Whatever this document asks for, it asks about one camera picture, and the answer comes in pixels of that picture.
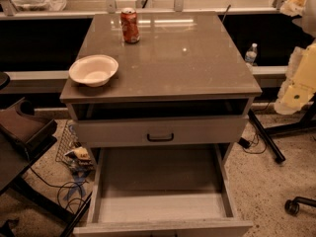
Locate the grey drawer cabinet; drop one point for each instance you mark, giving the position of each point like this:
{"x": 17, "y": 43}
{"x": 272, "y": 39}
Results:
{"x": 185, "y": 65}

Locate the black table leg base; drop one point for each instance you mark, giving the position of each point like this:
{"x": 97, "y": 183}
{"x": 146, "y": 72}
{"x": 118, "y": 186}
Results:
{"x": 307, "y": 122}

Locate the clear plastic water bottle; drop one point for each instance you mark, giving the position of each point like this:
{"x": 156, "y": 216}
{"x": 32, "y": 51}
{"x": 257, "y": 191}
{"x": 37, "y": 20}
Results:
{"x": 251, "y": 54}

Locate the black caster wheel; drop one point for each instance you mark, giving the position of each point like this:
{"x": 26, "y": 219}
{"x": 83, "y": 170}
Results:
{"x": 292, "y": 206}

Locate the orange soda can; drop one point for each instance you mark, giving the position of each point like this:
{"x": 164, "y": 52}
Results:
{"x": 128, "y": 20}

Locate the white paper bowl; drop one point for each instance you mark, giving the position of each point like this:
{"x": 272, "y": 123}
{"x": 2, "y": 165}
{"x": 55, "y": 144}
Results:
{"x": 93, "y": 70}

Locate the blue ribbon on floor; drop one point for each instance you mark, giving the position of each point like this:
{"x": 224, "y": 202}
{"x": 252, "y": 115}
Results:
{"x": 77, "y": 186}

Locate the dark brown chair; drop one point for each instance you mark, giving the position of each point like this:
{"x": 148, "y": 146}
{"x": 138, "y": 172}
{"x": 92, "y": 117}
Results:
{"x": 24, "y": 138}

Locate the upper grey drawer black handle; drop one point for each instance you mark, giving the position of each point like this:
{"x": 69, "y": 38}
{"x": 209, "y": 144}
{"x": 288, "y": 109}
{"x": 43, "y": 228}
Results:
{"x": 159, "y": 131}

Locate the wire basket with clutter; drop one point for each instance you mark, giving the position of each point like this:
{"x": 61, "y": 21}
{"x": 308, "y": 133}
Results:
{"x": 70, "y": 152}

